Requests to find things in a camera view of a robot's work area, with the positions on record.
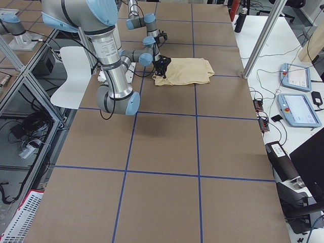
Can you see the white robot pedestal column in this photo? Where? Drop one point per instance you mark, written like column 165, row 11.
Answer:
column 129, row 74

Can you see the near blue teach pendant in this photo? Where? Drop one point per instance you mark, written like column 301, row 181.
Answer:
column 298, row 111

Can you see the brown paper table cover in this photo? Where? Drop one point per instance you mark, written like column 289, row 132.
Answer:
column 190, row 166

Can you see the aluminium frame post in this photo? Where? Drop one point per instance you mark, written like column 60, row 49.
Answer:
column 269, row 24

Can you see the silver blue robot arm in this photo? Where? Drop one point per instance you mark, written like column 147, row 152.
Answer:
column 137, row 19
column 98, row 20

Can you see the black power adapter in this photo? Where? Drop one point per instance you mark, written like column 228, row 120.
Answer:
column 316, row 98

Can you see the white plastic chair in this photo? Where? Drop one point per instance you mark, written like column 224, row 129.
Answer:
column 70, row 93

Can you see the beige long-sleeve printed shirt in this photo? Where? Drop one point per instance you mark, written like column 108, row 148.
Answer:
column 185, row 71

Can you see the white perforated basket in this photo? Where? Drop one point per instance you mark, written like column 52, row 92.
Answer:
column 23, row 218

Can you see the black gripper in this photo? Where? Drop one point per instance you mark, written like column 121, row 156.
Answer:
column 160, row 67
column 156, row 39

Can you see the red cylinder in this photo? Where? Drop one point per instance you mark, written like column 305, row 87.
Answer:
column 234, row 8

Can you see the black water bottle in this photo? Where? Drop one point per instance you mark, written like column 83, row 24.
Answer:
column 240, row 20

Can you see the blue teach pendant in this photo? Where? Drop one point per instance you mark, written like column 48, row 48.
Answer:
column 295, row 77
column 298, row 111

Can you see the far blue teach pendant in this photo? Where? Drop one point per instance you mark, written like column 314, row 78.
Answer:
column 295, row 77

